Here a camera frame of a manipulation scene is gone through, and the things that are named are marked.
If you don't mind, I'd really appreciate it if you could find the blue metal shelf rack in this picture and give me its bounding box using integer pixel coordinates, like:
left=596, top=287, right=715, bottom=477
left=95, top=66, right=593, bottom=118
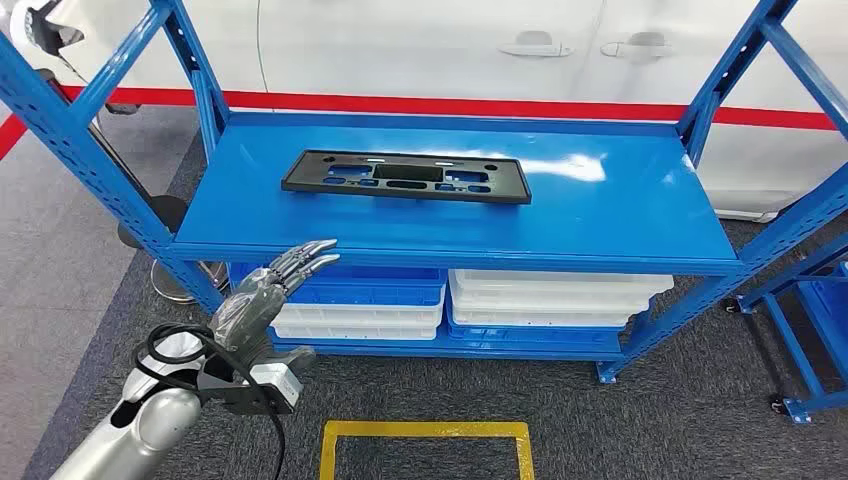
left=725, top=231, right=848, bottom=427
left=0, top=0, right=848, bottom=386

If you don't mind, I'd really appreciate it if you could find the white car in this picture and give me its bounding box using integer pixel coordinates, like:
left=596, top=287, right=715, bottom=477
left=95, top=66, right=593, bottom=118
left=0, top=0, right=848, bottom=224

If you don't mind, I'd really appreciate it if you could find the black plastic plate frame part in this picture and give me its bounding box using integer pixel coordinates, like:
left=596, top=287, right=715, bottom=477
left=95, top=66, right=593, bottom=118
left=281, top=149, right=533, bottom=205

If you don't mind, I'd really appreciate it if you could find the black base barrier stanchion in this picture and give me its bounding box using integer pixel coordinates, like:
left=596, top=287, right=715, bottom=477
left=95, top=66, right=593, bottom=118
left=36, top=66, right=195, bottom=252

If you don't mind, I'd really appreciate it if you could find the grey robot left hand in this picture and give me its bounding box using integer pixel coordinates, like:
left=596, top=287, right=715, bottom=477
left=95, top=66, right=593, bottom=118
left=210, top=238, right=342, bottom=374

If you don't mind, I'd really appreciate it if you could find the yellow floor tape frame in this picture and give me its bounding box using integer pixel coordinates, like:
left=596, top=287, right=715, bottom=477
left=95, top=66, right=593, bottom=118
left=319, top=421, right=535, bottom=480

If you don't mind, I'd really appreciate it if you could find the white plastic bin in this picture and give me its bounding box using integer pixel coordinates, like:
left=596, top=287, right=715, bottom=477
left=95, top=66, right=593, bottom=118
left=450, top=290, right=654, bottom=314
left=270, top=286, right=446, bottom=329
left=452, top=305, right=634, bottom=329
left=448, top=268, right=676, bottom=297
left=272, top=322, right=440, bottom=342

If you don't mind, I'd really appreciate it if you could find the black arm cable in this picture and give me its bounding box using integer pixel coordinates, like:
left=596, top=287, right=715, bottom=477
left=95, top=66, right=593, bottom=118
left=135, top=323, right=287, bottom=480

